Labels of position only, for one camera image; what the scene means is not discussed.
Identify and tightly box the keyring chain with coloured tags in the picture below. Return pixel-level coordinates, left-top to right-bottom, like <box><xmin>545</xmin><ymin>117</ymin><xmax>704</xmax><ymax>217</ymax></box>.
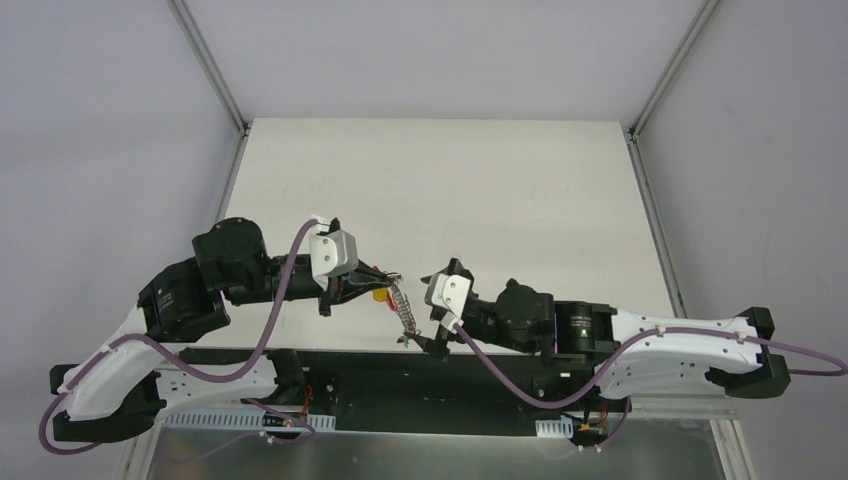
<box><xmin>370</xmin><ymin>267</ymin><xmax>425</xmax><ymax>347</ymax></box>

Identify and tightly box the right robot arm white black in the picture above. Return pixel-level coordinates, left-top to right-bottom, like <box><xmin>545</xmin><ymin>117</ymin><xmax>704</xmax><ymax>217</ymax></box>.
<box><xmin>421</xmin><ymin>258</ymin><xmax>791</xmax><ymax>410</ymax></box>

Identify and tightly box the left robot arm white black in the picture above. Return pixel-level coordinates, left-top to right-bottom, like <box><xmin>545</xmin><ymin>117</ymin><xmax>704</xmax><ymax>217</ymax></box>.
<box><xmin>39</xmin><ymin>217</ymin><xmax>397</xmax><ymax>455</ymax></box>

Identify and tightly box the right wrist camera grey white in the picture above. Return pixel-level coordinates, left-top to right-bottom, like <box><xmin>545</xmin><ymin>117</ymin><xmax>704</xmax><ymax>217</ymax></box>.
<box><xmin>425</xmin><ymin>274</ymin><xmax>473</xmax><ymax>334</ymax></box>

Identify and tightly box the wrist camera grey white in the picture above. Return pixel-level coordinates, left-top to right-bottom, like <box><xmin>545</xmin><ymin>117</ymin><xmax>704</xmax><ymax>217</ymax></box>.
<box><xmin>425</xmin><ymin>274</ymin><xmax>473</xmax><ymax>334</ymax></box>
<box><xmin>308</xmin><ymin>215</ymin><xmax>359</xmax><ymax>291</ymax></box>

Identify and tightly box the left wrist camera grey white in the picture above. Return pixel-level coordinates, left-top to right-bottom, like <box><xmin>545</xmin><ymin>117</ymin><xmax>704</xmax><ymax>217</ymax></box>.
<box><xmin>308</xmin><ymin>215</ymin><xmax>359</xmax><ymax>291</ymax></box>

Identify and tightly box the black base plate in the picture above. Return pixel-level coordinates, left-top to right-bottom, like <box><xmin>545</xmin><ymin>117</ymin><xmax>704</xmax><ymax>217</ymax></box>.
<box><xmin>173</xmin><ymin>347</ymin><xmax>631</xmax><ymax>439</ymax></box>

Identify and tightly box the right white cable duct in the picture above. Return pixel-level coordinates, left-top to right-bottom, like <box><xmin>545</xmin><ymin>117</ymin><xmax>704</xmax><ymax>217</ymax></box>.
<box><xmin>534</xmin><ymin>416</ymin><xmax>574</xmax><ymax>439</ymax></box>

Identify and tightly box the white cable duct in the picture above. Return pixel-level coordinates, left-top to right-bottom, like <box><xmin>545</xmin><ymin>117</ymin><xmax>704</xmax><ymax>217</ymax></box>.
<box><xmin>534</xmin><ymin>416</ymin><xmax>574</xmax><ymax>439</ymax></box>
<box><xmin>164</xmin><ymin>408</ymin><xmax>309</xmax><ymax>433</ymax></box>

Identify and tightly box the left white cable duct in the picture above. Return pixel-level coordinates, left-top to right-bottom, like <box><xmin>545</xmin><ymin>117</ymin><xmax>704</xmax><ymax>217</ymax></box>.
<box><xmin>164</xmin><ymin>408</ymin><xmax>309</xmax><ymax>433</ymax></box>

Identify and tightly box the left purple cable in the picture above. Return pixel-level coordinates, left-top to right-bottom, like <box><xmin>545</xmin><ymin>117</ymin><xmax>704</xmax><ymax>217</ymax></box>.
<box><xmin>38</xmin><ymin>218</ymin><xmax>333</xmax><ymax>457</ymax></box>

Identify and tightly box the purple cable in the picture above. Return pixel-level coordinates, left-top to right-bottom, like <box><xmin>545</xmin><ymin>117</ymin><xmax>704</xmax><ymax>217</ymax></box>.
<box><xmin>38</xmin><ymin>218</ymin><xmax>333</xmax><ymax>457</ymax></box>
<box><xmin>453</xmin><ymin>323</ymin><xmax>848</xmax><ymax>462</ymax></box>

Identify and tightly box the left aluminium frame rail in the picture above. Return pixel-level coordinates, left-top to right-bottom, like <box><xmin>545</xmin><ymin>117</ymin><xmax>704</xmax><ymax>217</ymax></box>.
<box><xmin>166</xmin><ymin>0</ymin><xmax>250</xmax><ymax>137</ymax></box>

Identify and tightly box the aluminium frame rail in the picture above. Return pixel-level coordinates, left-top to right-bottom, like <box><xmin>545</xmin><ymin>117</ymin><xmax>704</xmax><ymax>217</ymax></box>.
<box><xmin>166</xmin><ymin>0</ymin><xmax>250</xmax><ymax>137</ymax></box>
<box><xmin>628</xmin><ymin>0</ymin><xmax>724</xmax><ymax>141</ymax></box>

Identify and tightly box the right aluminium frame rail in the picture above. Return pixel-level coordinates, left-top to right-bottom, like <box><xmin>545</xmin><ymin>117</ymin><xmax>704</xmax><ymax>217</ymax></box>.
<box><xmin>628</xmin><ymin>0</ymin><xmax>724</xmax><ymax>141</ymax></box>

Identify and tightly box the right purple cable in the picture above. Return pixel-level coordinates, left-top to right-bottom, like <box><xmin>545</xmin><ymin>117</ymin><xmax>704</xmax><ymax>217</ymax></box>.
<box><xmin>453</xmin><ymin>323</ymin><xmax>848</xmax><ymax>462</ymax></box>

